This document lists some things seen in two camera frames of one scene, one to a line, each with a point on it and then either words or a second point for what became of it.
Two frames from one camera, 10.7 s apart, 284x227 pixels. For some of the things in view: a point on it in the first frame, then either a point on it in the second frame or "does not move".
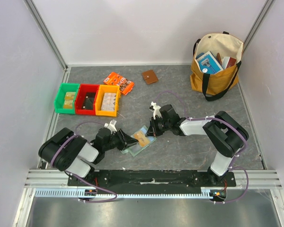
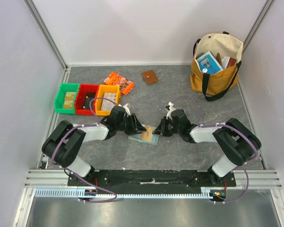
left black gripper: x=125 y=139 -> x=138 y=126
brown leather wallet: x=150 y=76 does not move
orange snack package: x=114 y=79 does not move
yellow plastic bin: x=107 y=100 does not move
